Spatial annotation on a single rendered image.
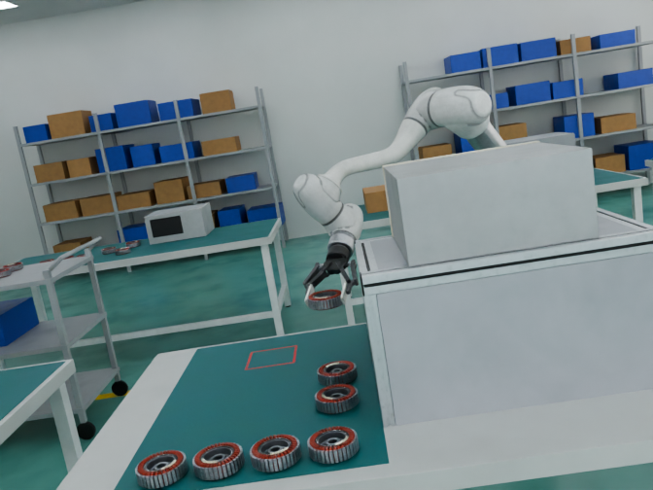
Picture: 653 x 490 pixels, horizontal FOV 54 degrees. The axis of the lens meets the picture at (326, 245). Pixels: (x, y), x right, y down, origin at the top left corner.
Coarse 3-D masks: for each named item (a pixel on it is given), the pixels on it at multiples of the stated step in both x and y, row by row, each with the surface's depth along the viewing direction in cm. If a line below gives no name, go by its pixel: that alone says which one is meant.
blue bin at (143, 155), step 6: (150, 144) 793; (156, 144) 818; (132, 150) 794; (138, 150) 794; (144, 150) 794; (150, 150) 794; (156, 150) 813; (132, 156) 795; (138, 156) 795; (144, 156) 795; (150, 156) 795; (156, 156) 808; (138, 162) 797; (144, 162) 797; (150, 162) 797; (156, 162) 803
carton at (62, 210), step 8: (64, 200) 847; (72, 200) 819; (48, 208) 811; (56, 208) 811; (64, 208) 810; (72, 208) 810; (80, 208) 821; (48, 216) 813; (56, 216) 813; (64, 216) 812; (72, 216) 812; (80, 216) 818
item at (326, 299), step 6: (312, 294) 200; (318, 294) 200; (324, 294) 201; (330, 294) 200; (336, 294) 195; (312, 300) 194; (318, 300) 193; (324, 300) 192; (330, 300) 192; (336, 300) 193; (312, 306) 194; (318, 306) 194; (324, 306) 193; (330, 306) 193; (336, 306) 194
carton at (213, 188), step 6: (216, 180) 830; (222, 180) 821; (198, 186) 804; (204, 186) 803; (210, 186) 803; (216, 186) 803; (222, 186) 816; (198, 192) 805; (204, 192) 805; (210, 192) 805; (216, 192) 805; (222, 192) 809
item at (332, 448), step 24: (336, 432) 145; (168, 456) 147; (216, 456) 144; (240, 456) 142; (264, 456) 139; (288, 456) 138; (312, 456) 140; (336, 456) 137; (144, 480) 139; (168, 480) 140
